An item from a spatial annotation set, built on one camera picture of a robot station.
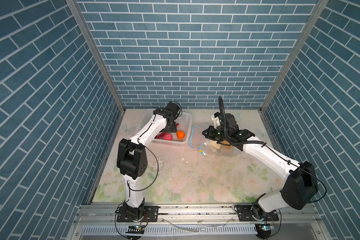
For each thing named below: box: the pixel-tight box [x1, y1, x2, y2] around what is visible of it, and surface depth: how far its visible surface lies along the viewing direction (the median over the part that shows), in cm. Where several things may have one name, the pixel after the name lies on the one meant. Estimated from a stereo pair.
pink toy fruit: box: [163, 133, 173, 141], surface depth 98 cm
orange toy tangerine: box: [176, 130, 186, 140], surface depth 102 cm
